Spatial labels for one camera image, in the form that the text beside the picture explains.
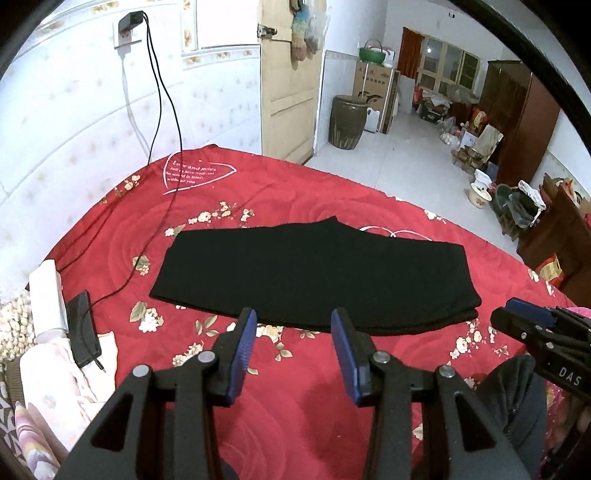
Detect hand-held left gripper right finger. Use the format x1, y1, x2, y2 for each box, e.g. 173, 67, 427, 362
330, 307, 532, 480

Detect brown wooden wardrobe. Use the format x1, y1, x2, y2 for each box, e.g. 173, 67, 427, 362
478, 59, 565, 188

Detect cream enamel pot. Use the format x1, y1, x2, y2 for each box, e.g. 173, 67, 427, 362
469, 169, 495, 209

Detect red floral bedspread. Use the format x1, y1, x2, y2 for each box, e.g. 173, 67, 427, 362
44, 144, 583, 480

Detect white box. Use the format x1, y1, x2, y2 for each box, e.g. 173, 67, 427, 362
28, 259, 70, 333

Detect brown wooden cabinet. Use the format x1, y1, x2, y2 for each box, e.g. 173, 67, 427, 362
515, 178, 591, 296

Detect white wall socket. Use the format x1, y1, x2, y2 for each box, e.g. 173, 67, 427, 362
112, 21, 143, 51

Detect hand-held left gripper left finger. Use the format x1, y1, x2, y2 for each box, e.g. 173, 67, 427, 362
55, 307, 258, 480

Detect patterned quilt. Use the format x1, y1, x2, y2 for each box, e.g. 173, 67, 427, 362
0, 364, 63, 480

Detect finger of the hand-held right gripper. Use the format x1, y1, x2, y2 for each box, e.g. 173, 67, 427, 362
505, 298, 555, 328
490, 308, 542, 346

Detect beige wooden door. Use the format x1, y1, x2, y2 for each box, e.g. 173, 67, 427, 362
259, 0, 329, 166

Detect framed window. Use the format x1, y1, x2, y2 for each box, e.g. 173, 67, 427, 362
418, 34, 483, 97

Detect white cable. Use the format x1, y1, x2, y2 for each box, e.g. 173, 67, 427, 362
118, 45, 154, 163

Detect beaded pillow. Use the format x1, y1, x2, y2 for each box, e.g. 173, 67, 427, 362
0, 288, 38, 363

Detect black charger plug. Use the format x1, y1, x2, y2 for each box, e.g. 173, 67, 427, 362
117, 11, 149, 38

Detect black pants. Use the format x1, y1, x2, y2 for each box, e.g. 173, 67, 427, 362
148, 216, 482, 337

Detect black power bank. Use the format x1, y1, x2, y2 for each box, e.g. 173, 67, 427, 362
65, 290, 105, 370

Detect tall cardboard box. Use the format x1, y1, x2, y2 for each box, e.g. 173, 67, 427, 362
353, 61, 402, 136

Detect pink floral cloth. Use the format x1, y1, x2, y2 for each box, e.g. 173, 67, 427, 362
18, 330, 118, 462

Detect green basket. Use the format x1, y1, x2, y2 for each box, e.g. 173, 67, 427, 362
359, 39, 387, 63

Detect red curtain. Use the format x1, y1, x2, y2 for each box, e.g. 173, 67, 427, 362
397, 27, 424, 80

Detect brown ceramic jar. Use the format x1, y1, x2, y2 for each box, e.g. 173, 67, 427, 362
328, 95, 368, 151

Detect pile of household clutter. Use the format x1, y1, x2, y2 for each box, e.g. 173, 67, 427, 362
414, 85, 505, 172

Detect white plastic bag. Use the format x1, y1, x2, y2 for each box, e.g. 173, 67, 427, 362
517, 180, 549, 209

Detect dark green bag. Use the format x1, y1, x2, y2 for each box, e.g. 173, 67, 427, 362
489, 182, 542, 234

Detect hanging plastic bags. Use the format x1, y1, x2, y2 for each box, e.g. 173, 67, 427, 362
288, 0, 326, 63

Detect black cable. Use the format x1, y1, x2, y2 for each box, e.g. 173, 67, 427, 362
90, 13, 186, 308
55, 13, 163, 274

